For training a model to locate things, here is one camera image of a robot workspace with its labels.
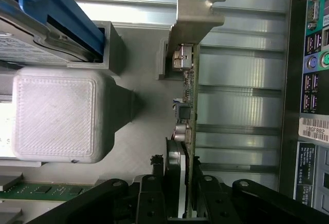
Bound green loose RAM stick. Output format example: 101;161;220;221
0;182;96;202

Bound grey parts rack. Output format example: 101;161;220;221
0;20;196;224

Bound open PC case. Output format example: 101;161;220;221
277;0;329;210

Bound silver hard disk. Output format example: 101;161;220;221
0;0;91;63

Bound blue disk carrier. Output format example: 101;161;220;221
0;0;105;62

